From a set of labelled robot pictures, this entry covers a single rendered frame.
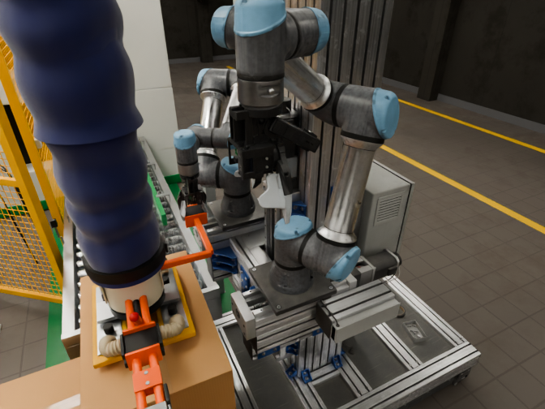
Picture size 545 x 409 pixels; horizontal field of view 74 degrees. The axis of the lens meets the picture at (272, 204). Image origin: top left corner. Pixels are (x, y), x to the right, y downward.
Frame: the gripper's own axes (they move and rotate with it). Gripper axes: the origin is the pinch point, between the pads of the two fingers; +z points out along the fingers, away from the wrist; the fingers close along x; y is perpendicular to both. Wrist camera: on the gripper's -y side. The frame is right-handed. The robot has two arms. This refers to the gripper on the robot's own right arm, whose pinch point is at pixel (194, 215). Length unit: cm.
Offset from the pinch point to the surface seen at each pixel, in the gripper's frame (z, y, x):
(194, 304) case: 15.3, 31.7, -9.2
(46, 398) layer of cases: 55, 17, -67
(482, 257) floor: 111, -17, 226
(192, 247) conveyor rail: 51, -45, 4
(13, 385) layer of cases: 55, 6, -79
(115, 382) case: 15, 51, -36
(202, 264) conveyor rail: 50, -28, 5
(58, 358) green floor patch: 110, -50, -82
